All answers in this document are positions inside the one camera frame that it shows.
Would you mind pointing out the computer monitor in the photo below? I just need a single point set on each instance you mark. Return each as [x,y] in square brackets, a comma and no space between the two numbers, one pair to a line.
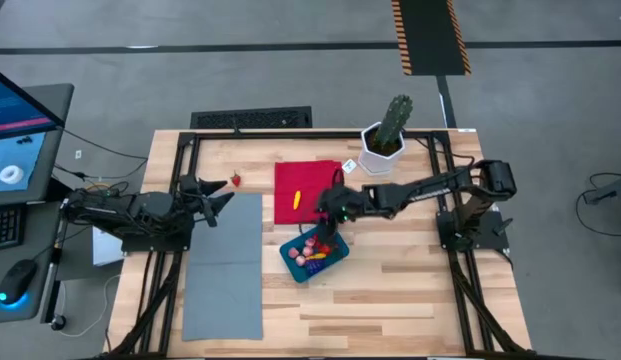
[15,160]

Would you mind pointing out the yellow toy banana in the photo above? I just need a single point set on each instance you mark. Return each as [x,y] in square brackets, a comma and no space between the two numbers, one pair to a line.
[297,200]
[316,256]

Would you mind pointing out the green cactus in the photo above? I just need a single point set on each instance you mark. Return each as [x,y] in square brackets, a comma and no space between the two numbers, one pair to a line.
[395,117]

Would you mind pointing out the purple toy grapes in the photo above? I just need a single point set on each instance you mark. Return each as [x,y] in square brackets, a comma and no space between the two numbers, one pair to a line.
[312,268]

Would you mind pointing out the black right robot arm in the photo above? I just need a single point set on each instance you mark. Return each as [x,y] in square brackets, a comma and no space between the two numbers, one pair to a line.
[420,190]

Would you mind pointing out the black mat orange striped edges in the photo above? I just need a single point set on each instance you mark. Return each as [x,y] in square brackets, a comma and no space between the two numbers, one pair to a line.
[430,35]

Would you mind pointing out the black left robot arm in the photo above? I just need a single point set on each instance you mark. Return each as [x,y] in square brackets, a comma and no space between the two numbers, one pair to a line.
[140,210]

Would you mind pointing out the black floor grate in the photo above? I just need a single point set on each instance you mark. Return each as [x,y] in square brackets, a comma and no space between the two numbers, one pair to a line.
[250,119]

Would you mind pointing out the grey metal stand base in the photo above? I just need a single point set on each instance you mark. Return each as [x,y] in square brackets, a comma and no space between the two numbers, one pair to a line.
[612,192]

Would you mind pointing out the black computer mouse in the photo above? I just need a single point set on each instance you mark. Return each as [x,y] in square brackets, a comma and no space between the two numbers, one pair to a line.
[15,280]

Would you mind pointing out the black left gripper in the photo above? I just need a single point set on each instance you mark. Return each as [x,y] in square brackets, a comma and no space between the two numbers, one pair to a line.
[195,200]

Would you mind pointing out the grey computer desk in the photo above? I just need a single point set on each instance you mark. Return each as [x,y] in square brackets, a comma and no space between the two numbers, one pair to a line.
[52,105]

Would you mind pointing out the red cloth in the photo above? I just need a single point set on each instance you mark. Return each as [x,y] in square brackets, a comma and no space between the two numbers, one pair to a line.
[290,175]

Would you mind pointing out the white box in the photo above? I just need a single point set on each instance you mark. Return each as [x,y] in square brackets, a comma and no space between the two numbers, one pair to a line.
[104,250]

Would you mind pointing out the black keyboard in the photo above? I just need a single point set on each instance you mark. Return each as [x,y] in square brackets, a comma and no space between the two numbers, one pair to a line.
[2,227]

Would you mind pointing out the black aluminium table frame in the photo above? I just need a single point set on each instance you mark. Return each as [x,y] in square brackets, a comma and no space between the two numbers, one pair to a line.
[270,135]

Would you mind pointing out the white hexagonal plant pot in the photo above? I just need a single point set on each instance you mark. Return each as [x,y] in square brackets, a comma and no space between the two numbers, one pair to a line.
[375,162]

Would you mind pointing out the grey cloth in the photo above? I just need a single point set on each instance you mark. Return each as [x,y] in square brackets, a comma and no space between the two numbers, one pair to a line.
[220,300]

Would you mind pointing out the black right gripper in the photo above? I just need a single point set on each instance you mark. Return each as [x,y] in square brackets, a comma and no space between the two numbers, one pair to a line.
[342,202]

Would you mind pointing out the black stand pole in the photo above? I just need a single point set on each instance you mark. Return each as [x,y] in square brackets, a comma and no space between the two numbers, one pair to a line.
[52,280]

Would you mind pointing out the teal plastic tupperware container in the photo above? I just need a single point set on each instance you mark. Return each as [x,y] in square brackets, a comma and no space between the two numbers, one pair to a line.
[342,250]

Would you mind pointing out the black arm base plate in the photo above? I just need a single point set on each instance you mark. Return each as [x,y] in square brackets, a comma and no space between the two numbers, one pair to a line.
[145,246]
[490,232]

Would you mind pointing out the small white tag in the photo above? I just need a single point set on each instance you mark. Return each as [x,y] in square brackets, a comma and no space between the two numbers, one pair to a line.
[348,166]

